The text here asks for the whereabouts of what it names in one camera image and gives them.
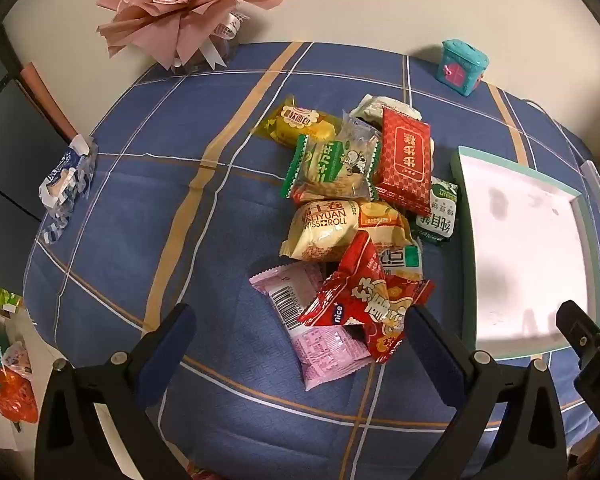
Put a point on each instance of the clear cake packet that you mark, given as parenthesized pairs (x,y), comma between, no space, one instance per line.
(360,132)

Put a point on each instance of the pink board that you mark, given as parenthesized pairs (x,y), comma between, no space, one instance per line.
(47,102)

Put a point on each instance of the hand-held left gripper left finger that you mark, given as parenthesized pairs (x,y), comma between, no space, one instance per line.
(174,342)

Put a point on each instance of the red cartoon snack packet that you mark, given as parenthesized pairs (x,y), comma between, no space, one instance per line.
(350,300)

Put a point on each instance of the pink flower bouquet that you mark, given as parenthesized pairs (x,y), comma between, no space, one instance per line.
(180,25)

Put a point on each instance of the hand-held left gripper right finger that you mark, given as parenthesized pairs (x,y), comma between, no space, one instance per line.
(430,350)

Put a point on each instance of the yellow translucent snack packet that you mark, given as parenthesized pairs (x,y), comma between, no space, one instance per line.
(292,122)

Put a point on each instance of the dark cabinet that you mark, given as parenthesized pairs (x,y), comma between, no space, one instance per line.
(10,135)

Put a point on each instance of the white power strip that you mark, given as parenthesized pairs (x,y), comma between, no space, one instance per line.
(594,180)

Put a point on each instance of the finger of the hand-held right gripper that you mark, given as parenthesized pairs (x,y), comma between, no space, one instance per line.
(575,322)

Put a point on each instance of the pale yellow roll cake packet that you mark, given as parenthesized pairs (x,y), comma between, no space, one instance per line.
(320,230)

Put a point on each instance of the teal toy house box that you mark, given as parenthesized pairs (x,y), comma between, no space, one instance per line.
(460,67)

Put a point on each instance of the white tray with teal rim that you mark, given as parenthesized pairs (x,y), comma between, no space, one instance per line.
(520,240)

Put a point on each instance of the blue plaid tablecloth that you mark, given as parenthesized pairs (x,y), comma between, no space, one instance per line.
(180,160)

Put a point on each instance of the red patterned packet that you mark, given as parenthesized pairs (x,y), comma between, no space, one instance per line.
(405,160)

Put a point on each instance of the green cow-print cake packet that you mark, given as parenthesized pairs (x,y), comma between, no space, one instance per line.
(330,165)

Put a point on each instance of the dark green snack packet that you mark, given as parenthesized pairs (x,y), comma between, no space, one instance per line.
(437,215)

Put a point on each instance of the red gold-print snack packet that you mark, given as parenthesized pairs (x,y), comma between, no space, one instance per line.
(390,335)

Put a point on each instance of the small clear printed packet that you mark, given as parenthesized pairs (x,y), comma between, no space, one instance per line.
(19,360)

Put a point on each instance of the pink snack packet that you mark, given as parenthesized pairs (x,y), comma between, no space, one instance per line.
(325,355)

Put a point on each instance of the blue white tissue packet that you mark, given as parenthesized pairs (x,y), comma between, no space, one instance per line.
(62,175)

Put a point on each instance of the orange yellow snack packet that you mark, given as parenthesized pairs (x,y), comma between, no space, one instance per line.
(385,220)

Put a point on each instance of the white green snack packet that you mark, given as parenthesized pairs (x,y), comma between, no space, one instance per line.
(405,260)

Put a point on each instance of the green printed bag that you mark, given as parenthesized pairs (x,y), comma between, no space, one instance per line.
(0,297)

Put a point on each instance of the cream snack packet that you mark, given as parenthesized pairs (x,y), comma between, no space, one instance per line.
(375,107)

